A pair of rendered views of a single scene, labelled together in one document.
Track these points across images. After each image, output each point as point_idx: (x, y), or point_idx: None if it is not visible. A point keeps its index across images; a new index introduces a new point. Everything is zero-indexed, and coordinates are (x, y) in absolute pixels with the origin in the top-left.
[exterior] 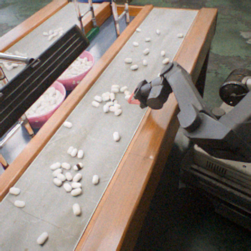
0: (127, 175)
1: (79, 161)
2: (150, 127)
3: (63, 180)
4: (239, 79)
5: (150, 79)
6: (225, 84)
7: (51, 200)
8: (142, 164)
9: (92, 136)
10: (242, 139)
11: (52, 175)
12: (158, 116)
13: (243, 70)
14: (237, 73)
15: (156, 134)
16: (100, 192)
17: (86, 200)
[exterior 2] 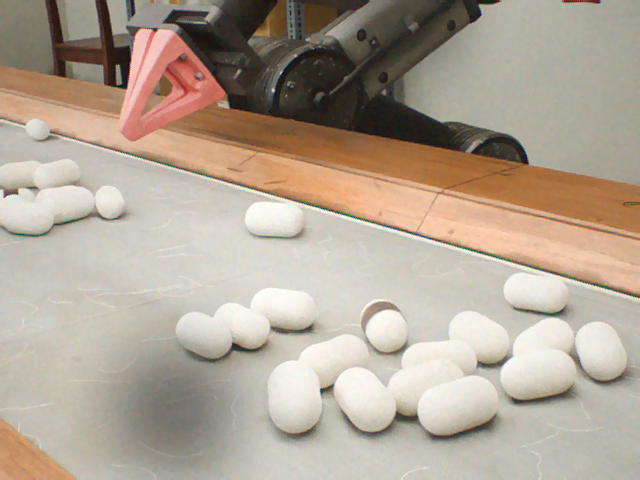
0: (583, 205)
1: (327, 337)
2: (332, 150)
3: (463, 376)
4: (306, 43)
5: (19, 149)
6: (285, 69)
7: (618, 471)
8: (540, 179)
9: (174, 282)
10: None
11: (381, 412)
12: (286, 136)
13: (276, 39)
14: (272, 46)
15: (384, 148)
16: (628, 307)
17: None
